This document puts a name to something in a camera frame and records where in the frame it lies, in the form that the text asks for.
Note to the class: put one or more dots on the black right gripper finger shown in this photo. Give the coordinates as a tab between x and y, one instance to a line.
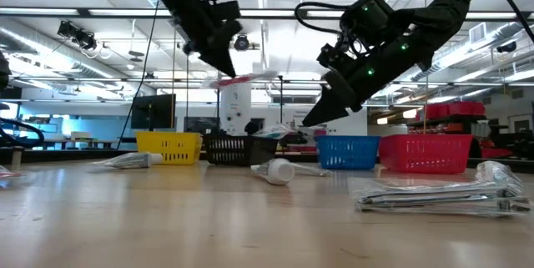
338	101
325	88

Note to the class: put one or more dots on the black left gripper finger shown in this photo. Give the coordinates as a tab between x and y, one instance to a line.
219	57
237	36

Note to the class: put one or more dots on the red toothbrush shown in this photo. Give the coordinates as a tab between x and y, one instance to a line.
242	79

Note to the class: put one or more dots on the white toothbrush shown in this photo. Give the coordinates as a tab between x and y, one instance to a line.
275	128

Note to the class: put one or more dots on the blue toothbrush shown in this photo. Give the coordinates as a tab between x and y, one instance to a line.
273	135

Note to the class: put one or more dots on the white purple toothpaste tube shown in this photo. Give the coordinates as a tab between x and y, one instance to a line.
280	171

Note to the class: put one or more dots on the white blue red toothpaste tube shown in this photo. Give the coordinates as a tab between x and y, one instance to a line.
133	160

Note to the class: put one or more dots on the teal toothbrush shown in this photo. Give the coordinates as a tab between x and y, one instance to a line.
496	174

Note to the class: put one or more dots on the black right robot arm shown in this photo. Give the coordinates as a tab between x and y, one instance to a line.
450	1

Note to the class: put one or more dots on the white column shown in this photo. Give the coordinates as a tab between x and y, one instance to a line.
235	107

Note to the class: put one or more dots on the blue plastic basket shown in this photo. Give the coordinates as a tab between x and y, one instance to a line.
348	153

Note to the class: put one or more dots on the black monitor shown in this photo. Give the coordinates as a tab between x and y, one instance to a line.
152	111

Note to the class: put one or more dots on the shelf with red bins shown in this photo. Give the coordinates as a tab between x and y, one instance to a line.
459	108

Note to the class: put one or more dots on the red plastic basket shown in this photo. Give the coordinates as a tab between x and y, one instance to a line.
425	153

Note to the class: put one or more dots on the black plastic basket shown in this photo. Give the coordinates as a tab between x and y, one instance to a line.
238	151

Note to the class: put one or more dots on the yellow plastic basket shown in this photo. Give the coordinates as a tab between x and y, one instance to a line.
167	147

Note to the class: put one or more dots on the black ceiling spotlights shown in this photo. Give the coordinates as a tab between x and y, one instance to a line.
77	34

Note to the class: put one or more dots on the grey red toothpaste tube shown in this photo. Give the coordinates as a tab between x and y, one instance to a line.
6	173

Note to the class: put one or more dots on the round black ceiling camera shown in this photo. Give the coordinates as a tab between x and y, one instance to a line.
241	42

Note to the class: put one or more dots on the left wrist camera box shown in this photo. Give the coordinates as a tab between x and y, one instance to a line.
225	11

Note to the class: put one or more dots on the black table frame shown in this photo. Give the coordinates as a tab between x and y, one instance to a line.
62	155

